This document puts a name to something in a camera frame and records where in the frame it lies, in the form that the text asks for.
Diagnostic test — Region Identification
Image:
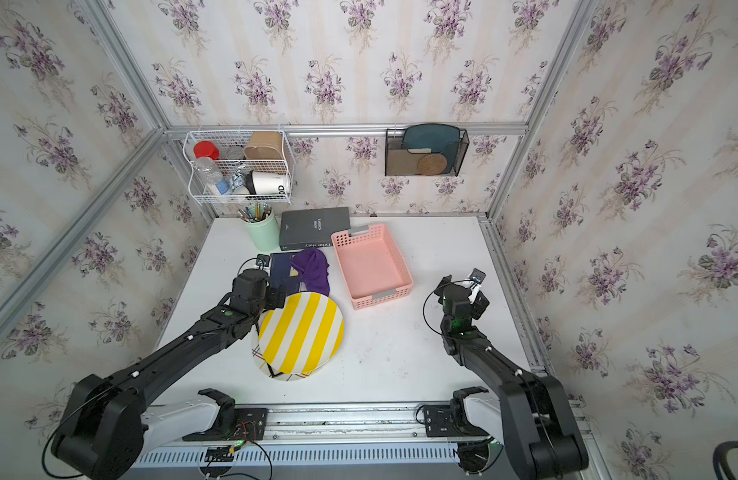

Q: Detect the yellow striped round plate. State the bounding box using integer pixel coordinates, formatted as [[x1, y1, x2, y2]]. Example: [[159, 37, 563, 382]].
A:
[[257, 292, 345, 374]]

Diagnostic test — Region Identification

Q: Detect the purple cloth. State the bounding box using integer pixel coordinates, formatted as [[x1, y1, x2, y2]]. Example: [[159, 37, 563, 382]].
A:
[[290, 248, 330, 296]]

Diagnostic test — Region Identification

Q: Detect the square floral plate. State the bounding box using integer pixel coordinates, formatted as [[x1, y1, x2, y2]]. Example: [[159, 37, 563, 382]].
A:
[[260, 363, 311, 382]]

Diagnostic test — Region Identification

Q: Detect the round plaid plate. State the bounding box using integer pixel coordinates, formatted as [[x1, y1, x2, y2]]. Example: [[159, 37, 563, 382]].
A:
[[252, 345, 317, 382]]

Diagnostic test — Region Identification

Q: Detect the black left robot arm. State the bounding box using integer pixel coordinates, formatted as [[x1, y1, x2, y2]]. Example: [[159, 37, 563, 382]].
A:
[[41, 269, 286, 479]]

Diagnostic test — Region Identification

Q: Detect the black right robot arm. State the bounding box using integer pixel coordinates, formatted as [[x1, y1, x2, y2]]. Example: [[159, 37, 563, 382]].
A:
[[432, 276, 589, 479]]

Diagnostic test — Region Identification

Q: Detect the teal plate in holder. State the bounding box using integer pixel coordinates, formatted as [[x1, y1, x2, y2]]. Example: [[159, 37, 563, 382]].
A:
[[402, 123, 460, 174]]

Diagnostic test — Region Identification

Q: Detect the small navy notebook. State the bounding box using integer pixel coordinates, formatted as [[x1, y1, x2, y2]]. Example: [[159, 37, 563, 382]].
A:
[[269, 252, 301, 295]]

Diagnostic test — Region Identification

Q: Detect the green pen cup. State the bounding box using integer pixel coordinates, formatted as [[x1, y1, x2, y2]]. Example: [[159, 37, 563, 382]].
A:
[[240, 203, 279, 252]]

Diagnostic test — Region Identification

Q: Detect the dark grey book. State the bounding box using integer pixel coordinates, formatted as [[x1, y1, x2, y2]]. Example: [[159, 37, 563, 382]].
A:
[[279, 207, 350, 251]]

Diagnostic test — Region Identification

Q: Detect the pink plastic basket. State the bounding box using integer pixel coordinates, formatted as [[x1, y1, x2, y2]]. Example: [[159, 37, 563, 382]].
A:
[[331, 223, 414, 310]]

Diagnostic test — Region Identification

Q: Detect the white cylindrical can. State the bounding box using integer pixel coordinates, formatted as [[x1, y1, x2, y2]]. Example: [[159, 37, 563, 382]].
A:
[[245, 170, 291, 196]]

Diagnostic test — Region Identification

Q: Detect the clear plastic bottle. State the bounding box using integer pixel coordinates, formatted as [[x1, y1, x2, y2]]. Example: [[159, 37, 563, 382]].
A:
[[195, 157, 230, 196]]

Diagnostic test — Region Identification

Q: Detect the round cork coaster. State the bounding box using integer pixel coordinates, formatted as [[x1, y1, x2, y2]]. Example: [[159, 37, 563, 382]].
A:
[[417, 153, 448, 176]]

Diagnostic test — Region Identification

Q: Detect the brown paper box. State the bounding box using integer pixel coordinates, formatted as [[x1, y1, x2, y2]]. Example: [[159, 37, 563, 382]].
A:
[[244, 131, 285, 160]]

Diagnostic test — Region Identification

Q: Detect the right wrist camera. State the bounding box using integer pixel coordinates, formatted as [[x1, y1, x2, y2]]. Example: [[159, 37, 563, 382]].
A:
[[468, 268, 486, 289]]

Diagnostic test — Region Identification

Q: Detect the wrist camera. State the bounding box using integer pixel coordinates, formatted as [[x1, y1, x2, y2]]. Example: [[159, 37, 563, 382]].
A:
[[255, 254, 271, 269], [468, 268, 486, 289]]

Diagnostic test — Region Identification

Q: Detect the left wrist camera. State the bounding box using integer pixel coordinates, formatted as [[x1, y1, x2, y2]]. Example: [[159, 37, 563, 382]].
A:
[[255, 254, 271, 269]]

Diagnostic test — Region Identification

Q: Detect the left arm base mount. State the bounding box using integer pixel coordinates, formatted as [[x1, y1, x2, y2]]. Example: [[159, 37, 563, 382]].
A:
[[181, 388, 269, 463]]

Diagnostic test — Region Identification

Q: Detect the white wire basket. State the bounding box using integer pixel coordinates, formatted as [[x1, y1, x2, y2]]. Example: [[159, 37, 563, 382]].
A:
[[182, 129, 295, 204]]

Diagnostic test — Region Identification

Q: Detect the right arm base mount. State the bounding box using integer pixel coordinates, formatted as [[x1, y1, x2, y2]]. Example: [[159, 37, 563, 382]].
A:
[[414, 387, 504, 476]]

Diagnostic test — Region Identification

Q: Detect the black mesh wall holder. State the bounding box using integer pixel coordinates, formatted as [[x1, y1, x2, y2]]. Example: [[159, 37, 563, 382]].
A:
[[384, 126, 470, 177]]

